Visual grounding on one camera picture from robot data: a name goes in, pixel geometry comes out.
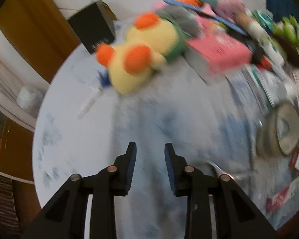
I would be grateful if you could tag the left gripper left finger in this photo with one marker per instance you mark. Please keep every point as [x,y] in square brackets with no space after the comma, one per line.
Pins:
[86,200]

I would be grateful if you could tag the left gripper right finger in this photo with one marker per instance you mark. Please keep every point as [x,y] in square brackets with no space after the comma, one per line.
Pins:
[236,216]

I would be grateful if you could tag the pink ointment box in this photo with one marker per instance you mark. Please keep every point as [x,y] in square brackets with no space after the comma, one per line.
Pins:
[274,202]

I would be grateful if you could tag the grey tape roll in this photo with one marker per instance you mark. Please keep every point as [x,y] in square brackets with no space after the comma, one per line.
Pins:
[278,136]

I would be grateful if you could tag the white blue brush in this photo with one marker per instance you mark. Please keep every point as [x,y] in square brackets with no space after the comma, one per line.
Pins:
[104,83]

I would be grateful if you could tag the pink tissue pack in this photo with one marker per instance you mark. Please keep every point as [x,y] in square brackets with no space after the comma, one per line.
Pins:
[215,55]

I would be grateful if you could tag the black speaker box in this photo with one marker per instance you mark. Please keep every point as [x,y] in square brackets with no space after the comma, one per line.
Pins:
[93,25]

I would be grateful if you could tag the yellow duck plush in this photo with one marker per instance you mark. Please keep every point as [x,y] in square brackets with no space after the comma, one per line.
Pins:
[150,44]

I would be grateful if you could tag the green frog plush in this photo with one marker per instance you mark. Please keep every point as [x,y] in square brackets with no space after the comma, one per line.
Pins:
[286,33]

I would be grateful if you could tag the grey plush toy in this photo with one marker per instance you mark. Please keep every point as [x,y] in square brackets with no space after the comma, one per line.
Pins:
[182,17]

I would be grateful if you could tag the teal pig plush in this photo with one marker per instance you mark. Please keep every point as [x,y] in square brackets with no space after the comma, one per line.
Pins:
[227,9]

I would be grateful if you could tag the blue plastic storage crate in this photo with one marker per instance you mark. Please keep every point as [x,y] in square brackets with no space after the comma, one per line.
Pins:
[282,8]

